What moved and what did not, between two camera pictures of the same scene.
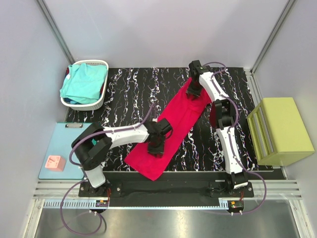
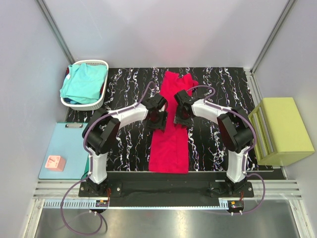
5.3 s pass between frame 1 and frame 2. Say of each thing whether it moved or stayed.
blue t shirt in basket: stayed
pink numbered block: stayed
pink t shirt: moved
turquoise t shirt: stayed
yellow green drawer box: stayed
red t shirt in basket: stayed
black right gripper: moved
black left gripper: moved
